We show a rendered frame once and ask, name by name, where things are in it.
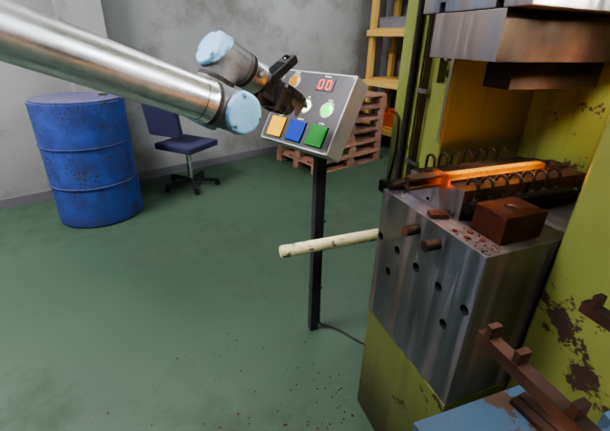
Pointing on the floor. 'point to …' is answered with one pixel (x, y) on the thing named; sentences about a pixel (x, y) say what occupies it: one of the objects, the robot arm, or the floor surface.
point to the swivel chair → (177, 143)
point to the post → (316, 239)
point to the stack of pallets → (355, 146)
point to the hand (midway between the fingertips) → (304, 103)
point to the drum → (87, 156)
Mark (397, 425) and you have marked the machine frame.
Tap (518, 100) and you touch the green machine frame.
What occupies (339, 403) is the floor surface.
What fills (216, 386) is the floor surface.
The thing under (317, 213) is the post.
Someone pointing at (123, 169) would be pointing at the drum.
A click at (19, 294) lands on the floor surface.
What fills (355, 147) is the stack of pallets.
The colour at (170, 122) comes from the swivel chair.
